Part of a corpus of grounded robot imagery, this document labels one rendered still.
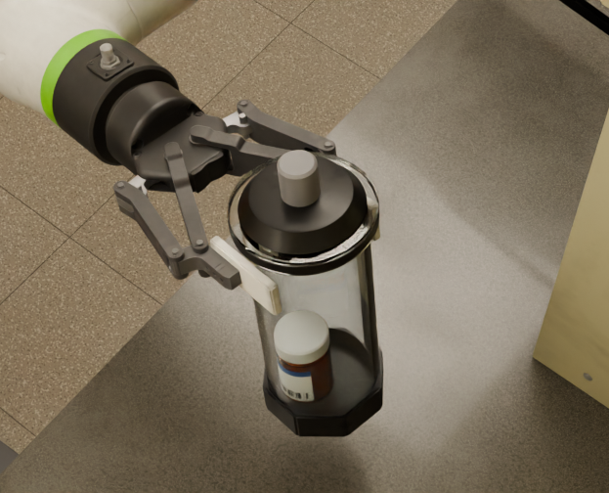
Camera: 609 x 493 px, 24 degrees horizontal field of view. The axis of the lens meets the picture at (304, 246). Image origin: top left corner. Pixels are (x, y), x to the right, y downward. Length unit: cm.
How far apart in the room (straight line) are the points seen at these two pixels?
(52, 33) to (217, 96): 145
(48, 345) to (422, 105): 110
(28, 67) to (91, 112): 9
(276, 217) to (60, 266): 151
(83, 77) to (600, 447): 55
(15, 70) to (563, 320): 51
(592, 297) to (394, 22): 162
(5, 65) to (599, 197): 50
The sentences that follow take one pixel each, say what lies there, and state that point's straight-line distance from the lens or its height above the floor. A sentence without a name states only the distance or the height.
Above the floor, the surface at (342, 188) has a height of 128.
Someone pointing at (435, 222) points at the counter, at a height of 94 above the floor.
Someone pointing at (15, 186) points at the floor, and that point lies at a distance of 257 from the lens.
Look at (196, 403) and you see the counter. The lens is 129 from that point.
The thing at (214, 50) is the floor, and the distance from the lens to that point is 271.
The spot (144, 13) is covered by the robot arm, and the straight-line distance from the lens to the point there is 125.
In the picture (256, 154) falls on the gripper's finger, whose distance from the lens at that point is 110.
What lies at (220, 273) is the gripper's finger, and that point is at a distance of 103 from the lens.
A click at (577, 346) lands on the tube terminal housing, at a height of 101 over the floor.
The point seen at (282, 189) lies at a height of 129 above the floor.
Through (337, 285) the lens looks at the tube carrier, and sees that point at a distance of 101.
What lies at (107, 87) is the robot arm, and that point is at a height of 121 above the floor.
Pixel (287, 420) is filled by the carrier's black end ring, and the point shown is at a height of 106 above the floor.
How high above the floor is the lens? 211
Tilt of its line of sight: 59 degrees down
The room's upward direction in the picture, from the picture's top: straight up
